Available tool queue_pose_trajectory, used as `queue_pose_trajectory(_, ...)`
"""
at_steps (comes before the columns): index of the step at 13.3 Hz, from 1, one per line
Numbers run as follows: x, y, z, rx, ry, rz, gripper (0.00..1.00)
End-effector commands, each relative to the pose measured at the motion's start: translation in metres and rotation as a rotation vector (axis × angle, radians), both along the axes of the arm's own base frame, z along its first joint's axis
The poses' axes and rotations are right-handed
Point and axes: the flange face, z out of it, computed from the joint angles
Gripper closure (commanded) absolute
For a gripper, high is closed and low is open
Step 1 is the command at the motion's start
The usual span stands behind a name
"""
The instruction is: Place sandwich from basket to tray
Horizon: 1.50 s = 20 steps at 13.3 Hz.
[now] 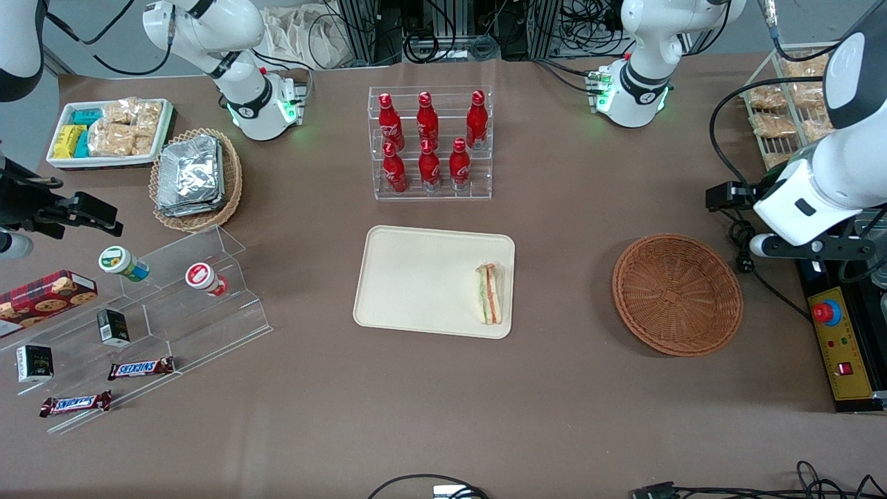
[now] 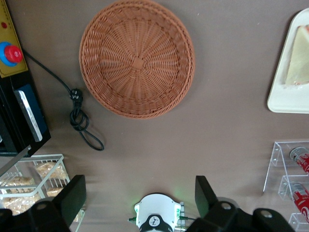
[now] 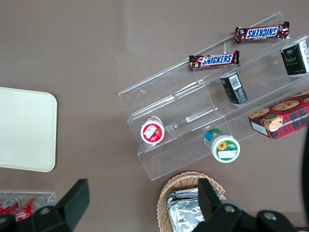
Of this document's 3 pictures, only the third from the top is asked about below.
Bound beige plastic tray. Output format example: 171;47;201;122
0;87;58;173

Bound clear acrylic bottle rack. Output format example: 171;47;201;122
0;191;57;216

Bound light tan wicker basket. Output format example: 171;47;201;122
156;171;228;232

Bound silver foil pouch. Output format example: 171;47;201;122
166;188;202;206
168;199;206;232

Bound red tartan cookie box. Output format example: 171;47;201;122
248;87;309;141

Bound red lid yogurt cup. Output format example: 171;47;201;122
140;115;166;145

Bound red Coca-Cola bottle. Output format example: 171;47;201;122
0;196;22;216

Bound green lid yogurt cup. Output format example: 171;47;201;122
204;128;241;164

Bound Snickers chocolate bar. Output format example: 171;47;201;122
188;50;240;72
235;21;291;45

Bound small black carton box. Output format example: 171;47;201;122
219;72;249;105
280;38;309;76

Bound clear acrylic stepped shelf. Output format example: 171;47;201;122
118;11;309;182

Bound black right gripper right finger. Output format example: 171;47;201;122
193;178;256;232

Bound red soda cans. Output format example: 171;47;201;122
14;195;47;222

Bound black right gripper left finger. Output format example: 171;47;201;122
30;178;91;232

